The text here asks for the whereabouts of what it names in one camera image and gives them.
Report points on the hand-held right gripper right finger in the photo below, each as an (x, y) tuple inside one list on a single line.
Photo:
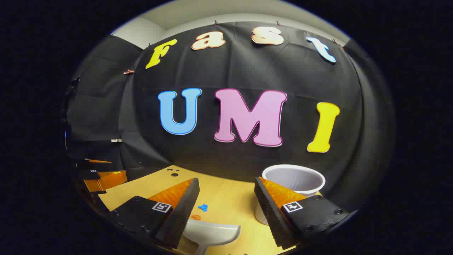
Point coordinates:
[(270, 216)]

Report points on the grey plastic dustpan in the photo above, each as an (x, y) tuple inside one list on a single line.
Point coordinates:
[(212, 233)]

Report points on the wooden desktop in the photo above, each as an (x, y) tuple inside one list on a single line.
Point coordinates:
[(230, 198)]

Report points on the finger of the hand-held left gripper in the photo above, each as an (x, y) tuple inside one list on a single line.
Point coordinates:
[(88, 175), (88, 164)]

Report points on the black backdrop cloth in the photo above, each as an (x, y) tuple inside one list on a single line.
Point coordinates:
[(247, 71)]

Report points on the orange paper trash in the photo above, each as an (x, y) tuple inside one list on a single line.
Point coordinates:
[(195, 217)]

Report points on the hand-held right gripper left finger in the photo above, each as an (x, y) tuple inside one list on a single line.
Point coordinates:
[(180, 216)]

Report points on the white ribbed garbage bin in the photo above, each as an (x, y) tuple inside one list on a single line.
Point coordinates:
[(297, 179)]

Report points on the blue paper trash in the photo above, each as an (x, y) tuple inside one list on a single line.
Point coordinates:
[(203, 207)]

